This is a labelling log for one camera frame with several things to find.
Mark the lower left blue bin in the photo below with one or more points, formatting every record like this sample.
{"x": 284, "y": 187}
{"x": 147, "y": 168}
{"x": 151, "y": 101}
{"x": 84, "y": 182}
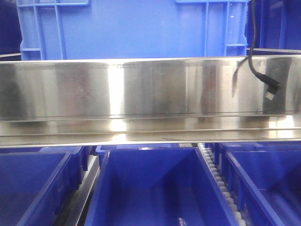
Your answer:
{"x": 36, "y": 183}

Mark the lower white roller track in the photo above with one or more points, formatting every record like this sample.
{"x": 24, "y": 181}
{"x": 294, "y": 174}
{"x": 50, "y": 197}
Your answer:
{"x": 209, "y": 158}

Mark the lower middle blue bin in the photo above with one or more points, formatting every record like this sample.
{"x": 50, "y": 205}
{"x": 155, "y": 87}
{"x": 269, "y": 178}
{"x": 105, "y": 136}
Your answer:
{"x": 157, "y": 187}

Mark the lower right blue bin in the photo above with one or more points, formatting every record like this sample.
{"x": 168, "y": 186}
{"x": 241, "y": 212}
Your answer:
{"x": 264, "y": 179}

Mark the large blue bin on shelf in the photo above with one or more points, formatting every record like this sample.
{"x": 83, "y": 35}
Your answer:
{"x": 95, "y": 29}

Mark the stainless steel shelf front rail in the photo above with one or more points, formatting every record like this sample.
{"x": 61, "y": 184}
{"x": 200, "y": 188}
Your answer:
{"x": 168, "y": 100}

